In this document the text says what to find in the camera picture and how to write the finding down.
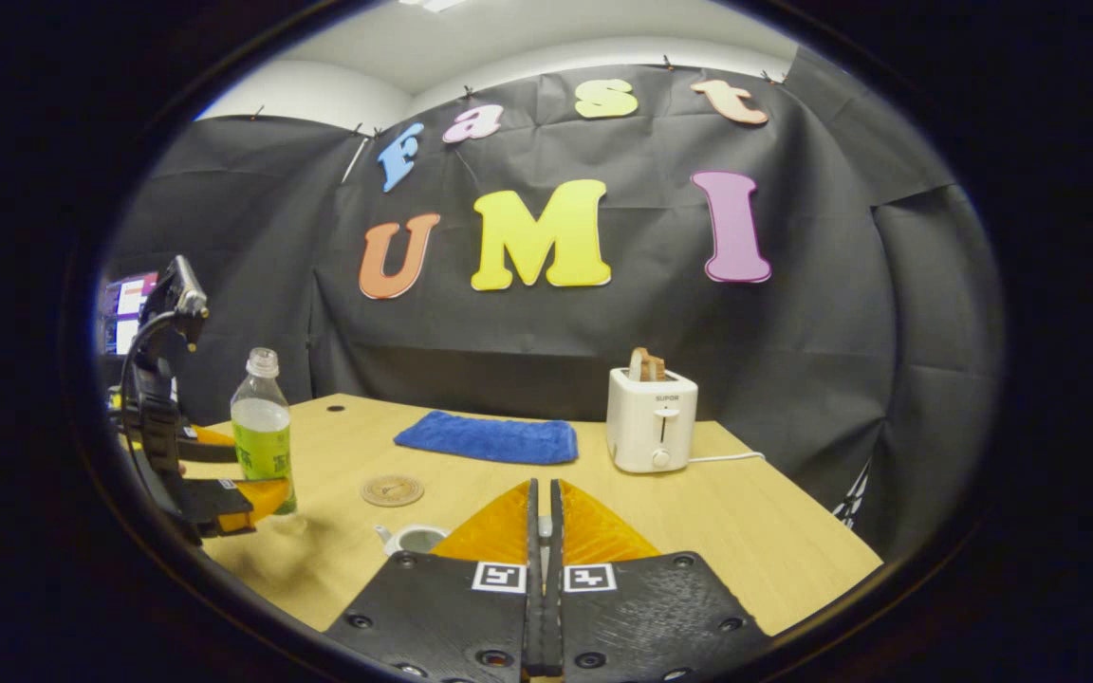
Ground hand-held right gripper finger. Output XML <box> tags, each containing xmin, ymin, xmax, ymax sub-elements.
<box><xmin>324</xmin><ymin>478</ymin><xmax>545</xmax><ymax>683</ymax></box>
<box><xmin>546</xmin><ymin>478</ymin><xmax>775</xmax><ymax>683</ymax></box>

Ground green label water bottle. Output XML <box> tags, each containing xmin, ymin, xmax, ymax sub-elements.
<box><xmin>230</xmin><ymin>347</ymin><xmax>299</xmax><ymax>516</ymax></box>

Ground round wooden coaster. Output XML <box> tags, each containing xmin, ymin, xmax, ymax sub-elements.
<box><xmin>361</xmin><ymin>474</ymin><xmax>426</xmax><ymax>508</ymax></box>

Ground white teacup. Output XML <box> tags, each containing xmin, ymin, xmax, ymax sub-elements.
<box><xmin>375</xmin><ymin>523</ymin><xmax>451</xmax><ymax>557</ymax></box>

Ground computer monitor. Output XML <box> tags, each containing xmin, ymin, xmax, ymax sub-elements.
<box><xmin>101</xmin><ymin>272</ymin><xmax>161</xmax><ymax>358</ymax></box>

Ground blue folded towel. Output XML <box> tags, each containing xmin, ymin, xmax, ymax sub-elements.
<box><xmin>393</xmin><ymin>410</ymin><xmax>580</xmax><ymax>466</ymax></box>

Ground white toaster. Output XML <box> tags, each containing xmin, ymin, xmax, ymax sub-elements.
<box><xmin>605</xmin><ymin>367</ymin><xmax>700</xmax><ymax>474</ymax></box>

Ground black backdrop cloth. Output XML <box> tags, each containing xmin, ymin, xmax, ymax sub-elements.
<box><xmin>105</xmin><ymin>46</ymin><xmax>1005</xmax><ymax>561</ymax></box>

